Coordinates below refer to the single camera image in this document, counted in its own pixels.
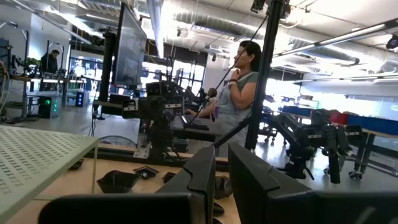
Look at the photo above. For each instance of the small black square plate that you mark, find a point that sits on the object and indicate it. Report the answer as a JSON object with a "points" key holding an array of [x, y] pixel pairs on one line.
{"points": [[145, 172], [168, 177], [76, 164]]}

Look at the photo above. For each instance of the black wavy square plate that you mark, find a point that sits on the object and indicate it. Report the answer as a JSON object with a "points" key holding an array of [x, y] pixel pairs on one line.
{"points": [[117, 181], [222, 186]]}

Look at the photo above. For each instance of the green perforated metal shelf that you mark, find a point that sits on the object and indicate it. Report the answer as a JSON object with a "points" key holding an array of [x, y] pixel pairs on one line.
{"points": [[31, 161]]}

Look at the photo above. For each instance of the silver ventilation duct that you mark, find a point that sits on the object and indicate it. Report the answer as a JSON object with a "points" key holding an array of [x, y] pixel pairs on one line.
{"points": [[217, 26]]}

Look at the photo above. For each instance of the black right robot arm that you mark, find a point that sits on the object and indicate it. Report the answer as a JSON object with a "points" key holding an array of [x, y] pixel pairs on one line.
{"points": [[160, 137]]}

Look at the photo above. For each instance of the computer tower blue lights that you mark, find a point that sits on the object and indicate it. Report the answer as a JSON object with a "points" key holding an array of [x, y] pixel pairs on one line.
{"points": [[81, 99]]}

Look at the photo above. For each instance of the background black robot arm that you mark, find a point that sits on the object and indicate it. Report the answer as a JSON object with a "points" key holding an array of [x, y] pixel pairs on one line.
{"points": [[298, 137], [334, 149]]}

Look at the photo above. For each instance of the blue topped table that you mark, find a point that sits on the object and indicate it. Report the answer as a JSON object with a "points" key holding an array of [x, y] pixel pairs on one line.
{"points": [[373, 123]]}

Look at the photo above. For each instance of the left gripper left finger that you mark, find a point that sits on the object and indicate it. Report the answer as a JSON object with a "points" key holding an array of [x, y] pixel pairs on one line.
{"points": [[192, 186]]}

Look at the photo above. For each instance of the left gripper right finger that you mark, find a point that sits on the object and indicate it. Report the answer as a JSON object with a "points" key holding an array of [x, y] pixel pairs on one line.
{"points": [[264, 193]]}

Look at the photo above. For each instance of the computer tower green lights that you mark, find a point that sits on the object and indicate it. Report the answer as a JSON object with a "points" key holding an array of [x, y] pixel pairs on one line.
{"points": [[46, 109]]}

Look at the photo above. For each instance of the black monitor stand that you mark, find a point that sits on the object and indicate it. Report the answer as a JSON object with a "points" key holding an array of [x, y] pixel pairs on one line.
{"points": [[107, 68]]}

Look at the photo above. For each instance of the red box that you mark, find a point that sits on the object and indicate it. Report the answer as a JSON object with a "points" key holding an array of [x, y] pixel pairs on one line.
{"points": [[339, 118]]}

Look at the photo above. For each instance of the person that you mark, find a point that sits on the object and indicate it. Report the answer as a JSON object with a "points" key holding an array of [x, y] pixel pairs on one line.
{"points": [[49, 63], [212, 93], [236, 96]]}

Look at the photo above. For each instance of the black keyboard tray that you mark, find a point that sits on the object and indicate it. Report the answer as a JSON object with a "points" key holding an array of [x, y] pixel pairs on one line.
{"points": [[199, 135]]}

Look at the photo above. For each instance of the wooden desk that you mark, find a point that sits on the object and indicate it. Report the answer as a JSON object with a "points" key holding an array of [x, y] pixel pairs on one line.
{"points": [[25, 99]]}

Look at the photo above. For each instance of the black keyboard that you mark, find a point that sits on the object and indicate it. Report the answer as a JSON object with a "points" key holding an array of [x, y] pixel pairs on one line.
{"points": [[194, 122]]}

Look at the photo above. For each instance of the large dark monitor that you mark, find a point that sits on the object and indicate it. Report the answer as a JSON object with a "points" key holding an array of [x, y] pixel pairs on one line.
{"points": [[130, 53]]}

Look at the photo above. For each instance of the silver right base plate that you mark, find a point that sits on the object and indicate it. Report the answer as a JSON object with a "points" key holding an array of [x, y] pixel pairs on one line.
{"points": [[143, 151]]}

